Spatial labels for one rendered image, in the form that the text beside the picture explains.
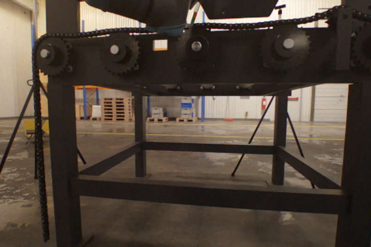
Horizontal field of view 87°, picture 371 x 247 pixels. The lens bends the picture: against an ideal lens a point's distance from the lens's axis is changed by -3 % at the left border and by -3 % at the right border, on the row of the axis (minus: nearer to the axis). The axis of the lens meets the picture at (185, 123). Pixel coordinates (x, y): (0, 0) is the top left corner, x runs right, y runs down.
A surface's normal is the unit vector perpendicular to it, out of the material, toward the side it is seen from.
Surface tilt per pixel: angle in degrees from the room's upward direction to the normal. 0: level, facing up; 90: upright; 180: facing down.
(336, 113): 90
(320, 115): 90
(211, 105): 90
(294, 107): 90
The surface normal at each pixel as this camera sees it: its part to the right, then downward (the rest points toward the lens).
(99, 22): -0.15, 0.08
